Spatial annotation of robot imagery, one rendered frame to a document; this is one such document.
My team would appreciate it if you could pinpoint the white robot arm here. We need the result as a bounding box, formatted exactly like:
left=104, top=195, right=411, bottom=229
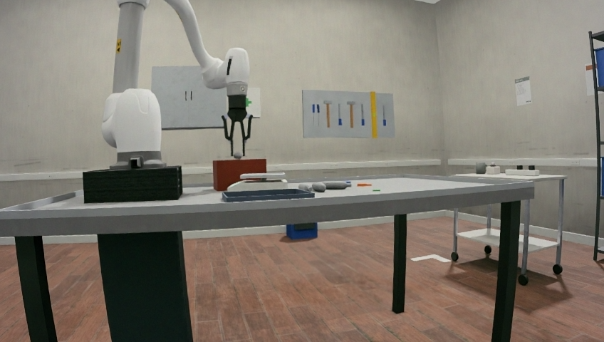
left=101, top=0, right=249, bottom=170

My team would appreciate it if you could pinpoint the red open box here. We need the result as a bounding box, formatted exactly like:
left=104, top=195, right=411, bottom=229
left=212, top=159, right=266, bottom=191

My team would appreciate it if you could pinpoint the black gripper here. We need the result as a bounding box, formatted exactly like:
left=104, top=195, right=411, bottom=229
left=222, top=95, right=253, bottom=156

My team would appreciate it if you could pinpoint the white digital scale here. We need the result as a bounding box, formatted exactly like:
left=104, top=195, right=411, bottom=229
left=227, top=172, right=288, bottom=192

